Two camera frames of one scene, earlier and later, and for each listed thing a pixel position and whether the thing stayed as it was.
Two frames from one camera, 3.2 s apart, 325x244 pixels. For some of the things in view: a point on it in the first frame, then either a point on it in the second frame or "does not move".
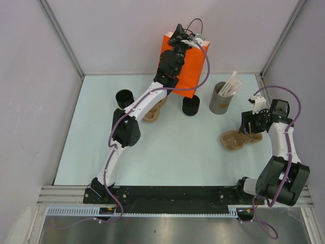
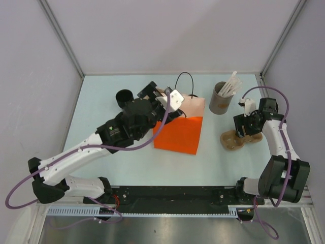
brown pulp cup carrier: [234, 140] does not move
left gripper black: [179, 35] to [150, 91]
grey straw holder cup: [219, 104] does not move
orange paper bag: [191, 72] to [182, 133]
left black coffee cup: [124, 97] does not move
